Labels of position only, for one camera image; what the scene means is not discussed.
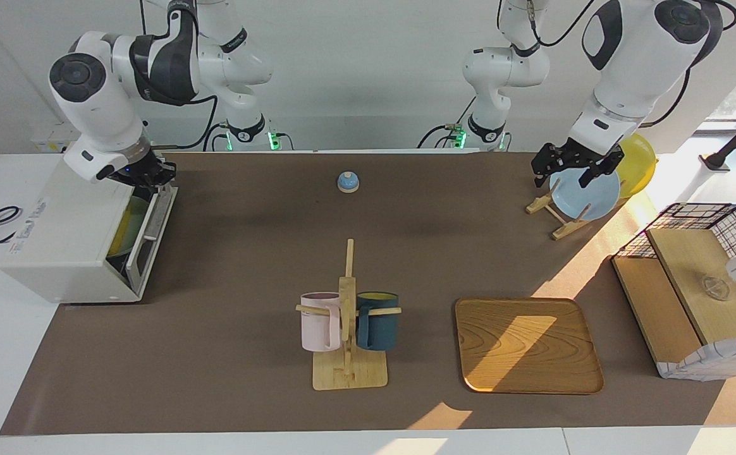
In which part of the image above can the dark blue mug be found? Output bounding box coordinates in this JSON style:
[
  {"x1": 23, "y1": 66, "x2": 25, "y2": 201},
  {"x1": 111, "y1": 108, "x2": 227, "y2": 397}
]
[{"x1": 355, "y1": 291, "x2": 400, "y2": 352}]

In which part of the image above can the white toaster oven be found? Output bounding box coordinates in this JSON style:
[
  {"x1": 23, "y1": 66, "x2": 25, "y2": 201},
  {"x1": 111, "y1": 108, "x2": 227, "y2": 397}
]
[{"x1": 0, "y1": 152, "x2": 179, "y2": 304}]

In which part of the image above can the wooden plate rack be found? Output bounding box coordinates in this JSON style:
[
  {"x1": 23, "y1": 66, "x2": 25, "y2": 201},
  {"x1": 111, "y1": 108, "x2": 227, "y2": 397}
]
[{"x1": 526, "y1": 180, "x2": 628, "y2": 241}]

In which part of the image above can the wooden mug rack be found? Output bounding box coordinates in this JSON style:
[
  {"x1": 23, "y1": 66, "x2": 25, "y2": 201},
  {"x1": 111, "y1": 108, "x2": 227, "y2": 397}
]
[{"x1": 295, "y1": 238, "x2": 402, "y2": 391}]

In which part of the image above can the wire and wood shelf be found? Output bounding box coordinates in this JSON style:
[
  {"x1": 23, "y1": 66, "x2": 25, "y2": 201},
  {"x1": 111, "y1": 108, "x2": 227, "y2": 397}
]
[{"x1": 611, "y1": 202, "x2": 736, "y2": 381}]

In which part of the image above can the toaster oven door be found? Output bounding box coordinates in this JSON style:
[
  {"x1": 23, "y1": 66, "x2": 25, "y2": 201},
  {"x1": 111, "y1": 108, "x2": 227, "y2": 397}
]
[{"x1": 125, "y1": 183, "x2": 178, "y2": 290}]

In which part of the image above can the light green plate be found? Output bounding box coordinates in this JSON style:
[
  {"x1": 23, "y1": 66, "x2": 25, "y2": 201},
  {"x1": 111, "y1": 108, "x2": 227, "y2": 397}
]
[{"x1": 107, "y1": 196, "x2": 150, "y2": 257}]

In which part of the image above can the yellow plate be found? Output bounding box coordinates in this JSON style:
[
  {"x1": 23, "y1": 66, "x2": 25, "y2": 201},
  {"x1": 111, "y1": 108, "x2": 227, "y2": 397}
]
[{"x1": 618, "y1": 134, "x2": 658, "y2": 199}]

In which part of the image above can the wooden tray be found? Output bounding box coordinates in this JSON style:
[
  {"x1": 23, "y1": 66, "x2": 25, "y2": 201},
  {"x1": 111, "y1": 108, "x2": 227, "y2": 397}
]
[{"x1": 455, "y1": 297, "x2": 604, "y2": 396}]

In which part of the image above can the light blue plate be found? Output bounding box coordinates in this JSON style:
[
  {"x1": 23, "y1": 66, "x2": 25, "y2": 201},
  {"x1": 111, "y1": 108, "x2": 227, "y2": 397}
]
[{"x1": 549, "y1": 168, "x2": 622, "y2": 221}]

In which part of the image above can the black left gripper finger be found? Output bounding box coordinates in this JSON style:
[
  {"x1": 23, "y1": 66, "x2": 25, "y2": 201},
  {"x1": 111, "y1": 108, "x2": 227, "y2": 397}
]
[
  {"x1": 575, "y1": 154, "x2": 625, "y2": 188},
  {"x1": 531, "y1": 145, "x2": 560, "y2": 188}
]

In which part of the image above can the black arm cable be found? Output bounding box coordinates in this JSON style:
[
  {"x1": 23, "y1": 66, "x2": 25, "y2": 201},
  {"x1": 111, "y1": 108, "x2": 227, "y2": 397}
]
[
  {"x1": 152, "y1": 95, "x2": 218, "y2": 151},
  {"x1": 643, "y1": 0, "x2": 736, "y2": 128}
]

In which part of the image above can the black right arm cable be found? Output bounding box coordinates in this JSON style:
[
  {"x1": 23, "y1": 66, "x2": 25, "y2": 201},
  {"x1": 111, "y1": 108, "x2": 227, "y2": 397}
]
[{"x1": 152, "y1": 95, "x2": 218, "y2": 151}]

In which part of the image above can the black base cable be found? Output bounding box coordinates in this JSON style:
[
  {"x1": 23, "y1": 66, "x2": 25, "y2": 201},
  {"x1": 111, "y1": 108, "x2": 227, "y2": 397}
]
[
  {"x1": 202, "y1": 122, "x2": 230, "y2": 152},
  {"x1": 417, "y1": 95, "x2": 477, "y2": 150}
]

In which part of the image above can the brown table mat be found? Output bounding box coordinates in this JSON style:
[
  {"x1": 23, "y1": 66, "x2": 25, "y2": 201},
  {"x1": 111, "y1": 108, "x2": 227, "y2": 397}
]
[{"x1": 0, "y1": 152, "x2": 736, "y2": 437}]

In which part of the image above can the pink mug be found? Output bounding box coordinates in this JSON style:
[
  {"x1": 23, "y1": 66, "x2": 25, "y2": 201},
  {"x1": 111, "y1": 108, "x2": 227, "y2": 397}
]
[{"x1": 300, "y1": 292, "x2": 343, "y2": 353}]

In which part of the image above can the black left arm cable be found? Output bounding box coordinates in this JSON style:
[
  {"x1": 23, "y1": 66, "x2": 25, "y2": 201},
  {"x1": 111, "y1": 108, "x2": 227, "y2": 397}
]
[{"x1": 643, "y1": 0, "x2": 736, "y2": 128}]

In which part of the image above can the small clear glass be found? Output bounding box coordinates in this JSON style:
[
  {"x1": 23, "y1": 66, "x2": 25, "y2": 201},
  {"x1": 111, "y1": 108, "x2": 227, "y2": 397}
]
[{"x1": 702, "y1": 275, "x2": 731, "y2": 301}]

